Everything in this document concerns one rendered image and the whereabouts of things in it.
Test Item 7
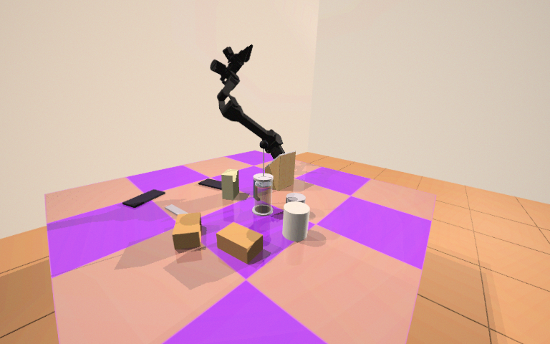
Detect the glass coffee press with plunger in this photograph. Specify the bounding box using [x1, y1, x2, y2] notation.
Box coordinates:
[252, 140, 274, 216]

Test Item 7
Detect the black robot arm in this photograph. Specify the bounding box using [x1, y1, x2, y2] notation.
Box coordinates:
[210, 47, 285, 159]

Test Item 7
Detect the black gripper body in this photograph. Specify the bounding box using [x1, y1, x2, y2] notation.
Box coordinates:
[228, 55, 249, 74]

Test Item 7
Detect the white cylinder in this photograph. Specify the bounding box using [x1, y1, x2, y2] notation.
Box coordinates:
[282, 201, 310, 242]

